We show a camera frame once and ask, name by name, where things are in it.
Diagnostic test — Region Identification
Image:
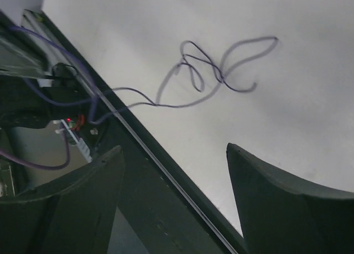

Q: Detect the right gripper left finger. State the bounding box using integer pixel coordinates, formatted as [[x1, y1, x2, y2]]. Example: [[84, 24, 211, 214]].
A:
[[1, 146, 124, 253]]

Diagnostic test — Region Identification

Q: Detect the aluminium front rail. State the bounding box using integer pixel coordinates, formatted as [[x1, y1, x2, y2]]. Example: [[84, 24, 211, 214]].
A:
[[20, 9, 247, 254]]

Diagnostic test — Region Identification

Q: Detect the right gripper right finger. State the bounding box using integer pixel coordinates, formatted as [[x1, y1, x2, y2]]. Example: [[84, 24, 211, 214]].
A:
[[226, 143, 353, 253]]

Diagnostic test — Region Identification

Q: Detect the dark purple wire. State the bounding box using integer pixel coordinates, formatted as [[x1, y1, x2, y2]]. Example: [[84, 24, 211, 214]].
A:
[[88, 35, 279, 125]]

